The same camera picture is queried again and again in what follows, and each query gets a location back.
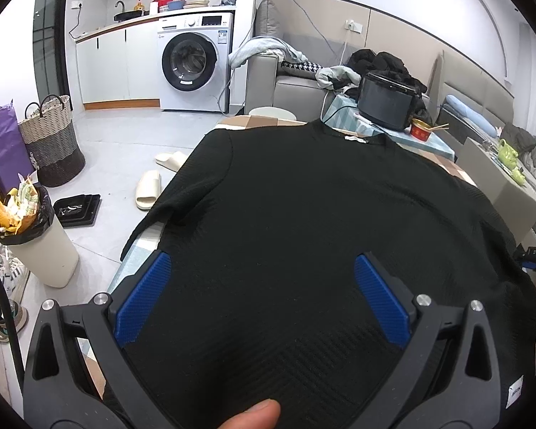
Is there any black air fryer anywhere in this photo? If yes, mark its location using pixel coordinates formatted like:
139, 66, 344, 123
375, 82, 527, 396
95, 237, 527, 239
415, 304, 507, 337
357, 73, 421, 132

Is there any black cable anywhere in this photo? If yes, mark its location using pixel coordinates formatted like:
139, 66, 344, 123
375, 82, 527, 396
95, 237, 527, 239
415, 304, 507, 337
0, 245, 26, 372

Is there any plaid table cloth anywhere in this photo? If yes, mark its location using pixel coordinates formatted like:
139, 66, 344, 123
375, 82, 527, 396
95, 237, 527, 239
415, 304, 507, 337
89, 114, 480, 401

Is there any black clothes pile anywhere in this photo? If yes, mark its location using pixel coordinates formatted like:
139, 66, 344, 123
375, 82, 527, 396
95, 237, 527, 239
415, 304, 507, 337
346, 49, 427, 94

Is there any white washing machine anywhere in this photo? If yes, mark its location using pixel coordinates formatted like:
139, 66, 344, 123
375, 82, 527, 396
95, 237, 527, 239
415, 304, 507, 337
157, 11, 233, 113

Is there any light grey garment on sofa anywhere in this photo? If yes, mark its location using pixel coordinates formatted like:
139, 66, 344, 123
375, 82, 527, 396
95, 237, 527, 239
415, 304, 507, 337
228, 36, 308, 70

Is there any black plastic tray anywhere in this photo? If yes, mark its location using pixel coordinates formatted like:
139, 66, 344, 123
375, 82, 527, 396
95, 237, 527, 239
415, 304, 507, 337
54, 194, 101, 228

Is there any purple paper bag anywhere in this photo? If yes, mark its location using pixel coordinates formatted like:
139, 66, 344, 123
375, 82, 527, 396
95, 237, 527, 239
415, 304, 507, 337
0, 102, 34, 194

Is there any red instant noodle cup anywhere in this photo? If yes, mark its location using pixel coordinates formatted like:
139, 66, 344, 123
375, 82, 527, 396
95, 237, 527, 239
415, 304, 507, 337
411, 118, 432, 142

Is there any white kitchen cabinet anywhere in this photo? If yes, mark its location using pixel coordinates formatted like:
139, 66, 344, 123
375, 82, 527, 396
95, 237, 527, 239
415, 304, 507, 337
76, 21, 160, 109

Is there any left hand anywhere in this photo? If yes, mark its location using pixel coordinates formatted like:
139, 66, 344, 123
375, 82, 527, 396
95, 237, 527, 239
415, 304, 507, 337
219, 399, 281, 429

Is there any green teapot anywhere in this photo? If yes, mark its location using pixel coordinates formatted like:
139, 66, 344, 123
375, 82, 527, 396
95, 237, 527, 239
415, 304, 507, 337
498, 138, 518, 171

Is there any grey sofa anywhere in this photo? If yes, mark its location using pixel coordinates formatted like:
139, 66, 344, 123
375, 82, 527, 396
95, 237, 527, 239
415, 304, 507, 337
244, 0, 340, 122

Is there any black knit sweater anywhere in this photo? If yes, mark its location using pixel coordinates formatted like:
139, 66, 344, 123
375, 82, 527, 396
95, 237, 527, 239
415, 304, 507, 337
101, 120, 536, 429

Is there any cream slipper far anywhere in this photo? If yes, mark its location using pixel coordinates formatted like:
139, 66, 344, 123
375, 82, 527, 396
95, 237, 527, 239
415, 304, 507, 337
155, 151, 189, 172

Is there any cream trash bin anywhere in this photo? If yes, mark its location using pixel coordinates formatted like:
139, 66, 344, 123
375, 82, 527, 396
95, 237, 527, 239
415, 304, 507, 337
0, 183, 79, 289

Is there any sneaker on floor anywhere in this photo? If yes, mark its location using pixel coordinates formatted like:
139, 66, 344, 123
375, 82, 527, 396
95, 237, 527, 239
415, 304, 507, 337
0, 298, 29, 344

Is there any woven laundry basket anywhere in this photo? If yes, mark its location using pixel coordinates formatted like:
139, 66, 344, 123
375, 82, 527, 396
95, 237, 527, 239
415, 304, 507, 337
18, 94, 86, 188

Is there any wall power socket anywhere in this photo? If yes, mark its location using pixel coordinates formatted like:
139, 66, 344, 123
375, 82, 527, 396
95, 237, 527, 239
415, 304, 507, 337
344, 19, 363, 34

